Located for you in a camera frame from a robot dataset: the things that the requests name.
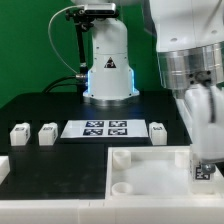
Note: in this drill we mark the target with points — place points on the white square table top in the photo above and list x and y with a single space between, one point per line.
153 172

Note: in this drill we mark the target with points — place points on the white marker sheet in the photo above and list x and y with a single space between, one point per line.
105 129

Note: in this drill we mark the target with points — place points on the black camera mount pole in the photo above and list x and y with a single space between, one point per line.
80 43

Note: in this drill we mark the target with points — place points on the white U-shaped fence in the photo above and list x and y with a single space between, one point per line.
114 211

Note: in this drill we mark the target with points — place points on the black camera on mount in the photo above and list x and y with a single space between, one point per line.
105 9

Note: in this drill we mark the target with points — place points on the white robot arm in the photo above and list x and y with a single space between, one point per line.
190 52

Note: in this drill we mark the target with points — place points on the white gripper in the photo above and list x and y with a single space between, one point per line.
202 111

